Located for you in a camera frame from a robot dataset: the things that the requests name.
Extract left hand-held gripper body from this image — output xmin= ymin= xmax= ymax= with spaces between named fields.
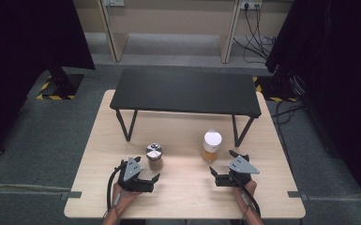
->
xmin=117 ymin=156 xmax=155 ymax=193

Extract person's right hand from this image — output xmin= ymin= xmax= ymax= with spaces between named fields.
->
xmin=233 ymin=179 xmax=258 ymax=207

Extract black cables at wall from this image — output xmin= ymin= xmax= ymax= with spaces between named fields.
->
xmin=233 ymin=3 xmax=277 ymax=64

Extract glass spice jar silver lid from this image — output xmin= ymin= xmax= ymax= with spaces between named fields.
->
xmin=145 ymin=142 xmax=164 ymax=172

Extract left hand-held gripper black cable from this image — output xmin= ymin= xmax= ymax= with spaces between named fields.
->
xmin=106 ymin=159 xmax=128 ymax=214

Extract grey tape strip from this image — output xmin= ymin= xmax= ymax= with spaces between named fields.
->
xmin=287 ymin=190 xmax=309 ymax=201
xmin=60 ymin=190 xmax=83 ymax=201

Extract hand-held gripper black cable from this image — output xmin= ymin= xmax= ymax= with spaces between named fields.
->
xmin=106 ymin=159 xmax=128 ymax=214
xmin=229 ymin=174 xmax=262 ymax=218

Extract beige desk side panel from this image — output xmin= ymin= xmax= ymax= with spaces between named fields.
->
xmin=97 ymin=0 xmax=129 ymax=63
xmin=218 ymin=0 xmax=243 ymax=65

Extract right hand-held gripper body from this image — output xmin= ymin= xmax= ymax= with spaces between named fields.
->
xmin=215 ymin=154 xmax=261 ymax=188

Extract right hand-held gripper black cable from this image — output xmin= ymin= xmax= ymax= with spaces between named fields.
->
xmin=229 ymin=174 xmax=262 ymax=218

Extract black shelf with metal legs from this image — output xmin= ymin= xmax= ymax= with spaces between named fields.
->
xmin=109 ymin=68 xmax=263 ymax=148

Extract person's left hand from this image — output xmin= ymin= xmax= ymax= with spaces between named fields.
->
xmin=111 ymin=182 xmax=142 ymax=209

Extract black curtain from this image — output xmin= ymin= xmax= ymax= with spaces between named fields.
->
xmin=265 ymin=0 xmax=361 ymax=214
xmin=0 ymin=0 xmax=97 ymax=162

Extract white wall socket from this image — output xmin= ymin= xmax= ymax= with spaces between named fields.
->
xmin=104 ymin=0 xmax=126 ymax=8
xmin=239 ymin=0 xmax=263 ymax=10

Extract glass jar white lid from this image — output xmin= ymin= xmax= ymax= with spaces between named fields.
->
xmin=201 ymin=128 xmax=223 ymax=163

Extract black cable on floor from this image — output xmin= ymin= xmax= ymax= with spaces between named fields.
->
xmin=270 ymin=99 xmax=306 ymax=176

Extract black stand base striped tape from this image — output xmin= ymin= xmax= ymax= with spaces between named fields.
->
xmin=252 ymin=74 xmax=299 ymax=103
xmin=37 ymin=67 xmax=85 ymax=101

